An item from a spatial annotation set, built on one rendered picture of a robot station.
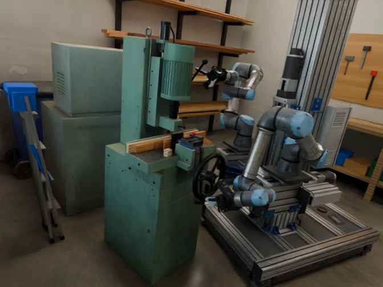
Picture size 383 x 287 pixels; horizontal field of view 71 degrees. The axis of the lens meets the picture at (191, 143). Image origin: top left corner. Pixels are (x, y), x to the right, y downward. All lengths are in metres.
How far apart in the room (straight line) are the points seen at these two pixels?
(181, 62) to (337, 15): 1.00
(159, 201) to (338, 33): 1.51
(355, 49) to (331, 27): 2.53
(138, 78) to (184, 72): 0.32
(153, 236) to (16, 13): 2.75
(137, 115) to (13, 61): 2.11
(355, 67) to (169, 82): 3.31
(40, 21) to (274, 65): 3.53
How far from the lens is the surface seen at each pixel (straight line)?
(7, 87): 1.92
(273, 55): 5.09
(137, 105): 1.76
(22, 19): 3.62
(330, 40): 1.99
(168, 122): 1.67
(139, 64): 1.73
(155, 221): 1.69
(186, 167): 1.52
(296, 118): 1.32
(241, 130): 2.11
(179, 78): 1.56
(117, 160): 1.85
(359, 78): 4.45
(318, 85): 1.99
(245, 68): 2.21
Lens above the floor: 1.49
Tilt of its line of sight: 19 degrees down
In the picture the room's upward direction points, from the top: 7 degrees clockwise
